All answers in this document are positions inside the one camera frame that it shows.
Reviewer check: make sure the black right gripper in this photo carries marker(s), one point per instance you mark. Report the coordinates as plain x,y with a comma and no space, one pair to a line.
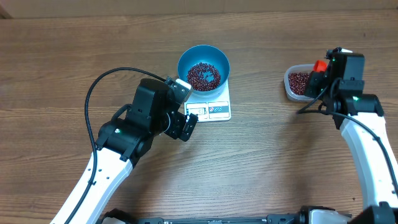
315,84

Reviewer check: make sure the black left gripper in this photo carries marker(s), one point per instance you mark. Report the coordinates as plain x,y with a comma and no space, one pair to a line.
176,131

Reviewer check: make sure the orange measuring scoop blue handle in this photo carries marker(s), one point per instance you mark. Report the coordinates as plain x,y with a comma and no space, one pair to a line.
320,66

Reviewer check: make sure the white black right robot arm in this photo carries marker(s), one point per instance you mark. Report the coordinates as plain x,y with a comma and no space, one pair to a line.
360,118

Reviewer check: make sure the white digital kitchen scale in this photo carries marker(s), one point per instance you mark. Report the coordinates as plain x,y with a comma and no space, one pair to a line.
210,106

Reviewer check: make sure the red beans in bowl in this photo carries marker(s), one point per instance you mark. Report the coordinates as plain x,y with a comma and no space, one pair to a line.
204,77

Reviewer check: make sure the blue plastic bowl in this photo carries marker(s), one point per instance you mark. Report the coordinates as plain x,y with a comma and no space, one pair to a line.
206,54

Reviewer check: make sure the red adzuki beans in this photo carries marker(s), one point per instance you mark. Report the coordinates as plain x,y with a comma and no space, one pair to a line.
298,81

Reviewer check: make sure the clear plastic food container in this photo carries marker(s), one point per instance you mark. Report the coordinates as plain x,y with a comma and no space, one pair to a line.
296,68

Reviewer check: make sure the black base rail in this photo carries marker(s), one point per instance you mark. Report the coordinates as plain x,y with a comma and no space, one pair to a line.
214,220

